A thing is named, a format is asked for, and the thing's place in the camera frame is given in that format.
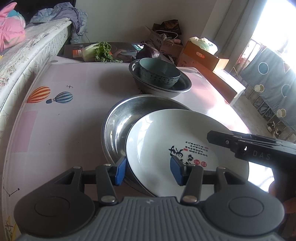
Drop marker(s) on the pink floral quilt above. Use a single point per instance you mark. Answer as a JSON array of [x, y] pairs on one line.
[[12, 26]]

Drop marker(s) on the blue circle pattern blanket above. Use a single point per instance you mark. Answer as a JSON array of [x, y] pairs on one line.
[[274, 81]]

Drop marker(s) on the teal ceramic bowl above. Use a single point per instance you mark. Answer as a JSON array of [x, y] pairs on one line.
[[158, 72]]

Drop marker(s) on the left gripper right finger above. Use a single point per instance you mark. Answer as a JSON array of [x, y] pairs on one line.
[[190, 176]]

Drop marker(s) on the large steel plate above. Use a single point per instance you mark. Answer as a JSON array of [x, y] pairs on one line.
[[122, 125]]

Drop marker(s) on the white mattress bed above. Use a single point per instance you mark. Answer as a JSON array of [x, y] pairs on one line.
[[23, 60]]

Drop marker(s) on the purple red cabbage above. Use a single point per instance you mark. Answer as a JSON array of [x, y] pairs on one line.
[[147, 52]]

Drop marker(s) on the person right hand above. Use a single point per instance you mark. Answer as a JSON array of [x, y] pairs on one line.
[[289, 205]]

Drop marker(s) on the deep steel bowl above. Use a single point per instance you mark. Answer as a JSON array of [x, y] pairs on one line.
[[183, 85]]

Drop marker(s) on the green leafy cabbage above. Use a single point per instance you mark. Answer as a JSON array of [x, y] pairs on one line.
[[99, 52]]

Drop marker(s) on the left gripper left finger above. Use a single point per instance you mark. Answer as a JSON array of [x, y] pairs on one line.
[[108, 176]]

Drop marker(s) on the white bag in box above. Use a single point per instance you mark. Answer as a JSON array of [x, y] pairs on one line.
[[204, 44]]

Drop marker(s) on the grey blue clothes pile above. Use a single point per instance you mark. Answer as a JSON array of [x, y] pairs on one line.
[[63, 10]]

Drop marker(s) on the orange cardboard box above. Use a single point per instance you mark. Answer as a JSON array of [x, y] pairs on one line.
[[192, 55]]

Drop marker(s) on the white ceramic calligraphy plate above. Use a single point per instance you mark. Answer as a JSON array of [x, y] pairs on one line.
[[157, 136]]

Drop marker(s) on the open box with clutter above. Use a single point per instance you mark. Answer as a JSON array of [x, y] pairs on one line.
[[166, 38]]

